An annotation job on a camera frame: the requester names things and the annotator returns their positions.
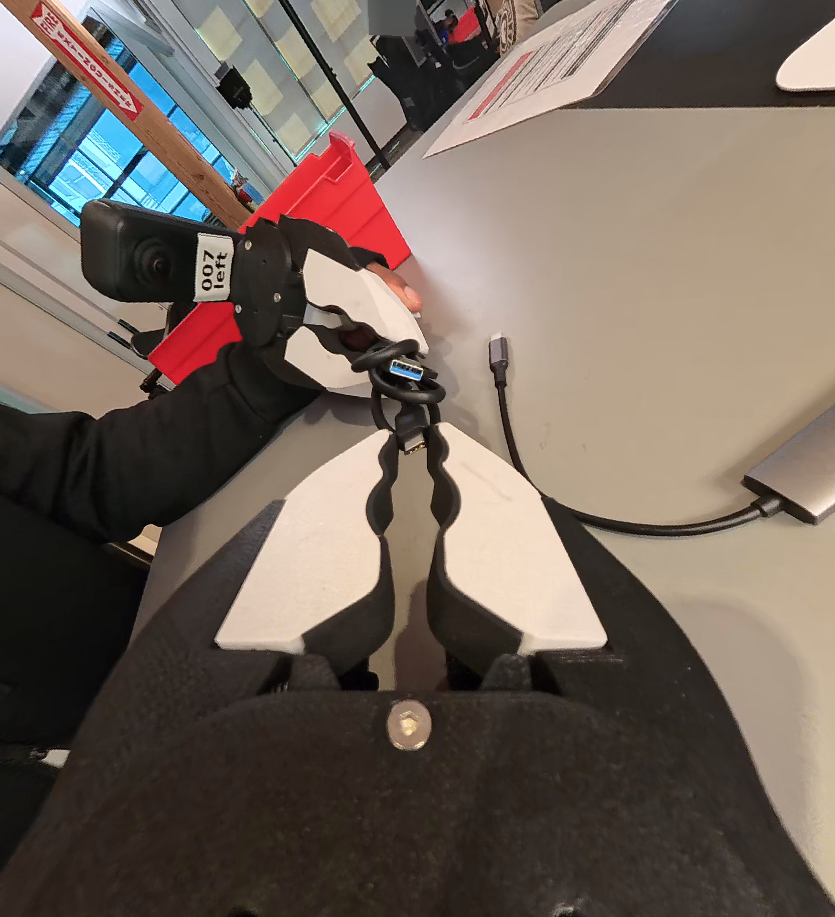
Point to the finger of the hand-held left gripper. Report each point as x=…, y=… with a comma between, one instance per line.
x=324, y=358
x=360, y=294

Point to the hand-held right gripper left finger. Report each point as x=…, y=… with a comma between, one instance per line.
x=310, y=566

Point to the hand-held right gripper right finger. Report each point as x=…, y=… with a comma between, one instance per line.
x=510, y=566

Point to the person's left forearm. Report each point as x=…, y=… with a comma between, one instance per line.
x=138, y=458

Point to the person's left hand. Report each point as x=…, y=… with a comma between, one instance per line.
x=403, y=292

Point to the red plastic bin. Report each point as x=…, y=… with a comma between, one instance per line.
x=324, y=193

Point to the black floor lamp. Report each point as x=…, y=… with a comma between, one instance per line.
x=331, y=79

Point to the black office chair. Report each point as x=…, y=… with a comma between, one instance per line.
x=403, y=79

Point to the printed paper sheet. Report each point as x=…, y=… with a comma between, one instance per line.
x=532, y=86

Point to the red sign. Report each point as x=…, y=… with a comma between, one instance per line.
x=88, y=61

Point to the person's torso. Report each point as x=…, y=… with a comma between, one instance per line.
x=30, y=645

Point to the black desk mat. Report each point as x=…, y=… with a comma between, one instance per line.
x=711, y=50

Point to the white flat pad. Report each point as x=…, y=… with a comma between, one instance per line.
x=833, y=50

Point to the wooden post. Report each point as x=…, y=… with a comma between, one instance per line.
x=167, y=143

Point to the small black wall device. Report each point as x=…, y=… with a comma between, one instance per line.
x=235, y=87

